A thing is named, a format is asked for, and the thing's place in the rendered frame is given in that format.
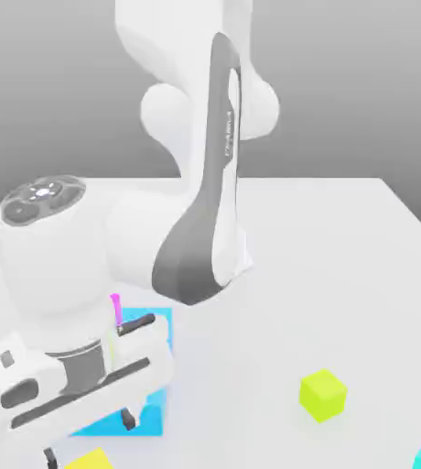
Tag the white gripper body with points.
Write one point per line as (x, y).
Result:
(133, 351)

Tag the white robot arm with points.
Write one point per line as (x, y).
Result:
(181, 55)

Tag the small lime green cube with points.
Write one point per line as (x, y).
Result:
(322, 395)

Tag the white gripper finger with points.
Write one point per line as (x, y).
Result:
(51, 459)
(130, 418)

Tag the small yellow cube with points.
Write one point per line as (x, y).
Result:
(91, 461)

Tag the small magenta cube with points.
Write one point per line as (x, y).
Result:
(115, 307)

